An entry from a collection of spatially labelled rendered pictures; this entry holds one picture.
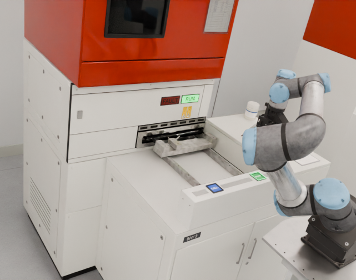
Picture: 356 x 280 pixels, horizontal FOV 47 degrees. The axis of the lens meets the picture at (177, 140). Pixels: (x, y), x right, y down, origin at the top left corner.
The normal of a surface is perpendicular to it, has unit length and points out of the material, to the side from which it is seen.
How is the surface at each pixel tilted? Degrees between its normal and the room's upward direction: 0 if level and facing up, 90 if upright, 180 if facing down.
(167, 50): 90
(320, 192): 39
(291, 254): 0
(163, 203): 0
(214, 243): 90
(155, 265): 90
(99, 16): 90
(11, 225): 0
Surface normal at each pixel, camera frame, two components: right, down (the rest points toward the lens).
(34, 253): 0.17, -0.88
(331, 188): -0.32, -0.54
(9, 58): 0.56, 0.46
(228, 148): -0.81, 0.14
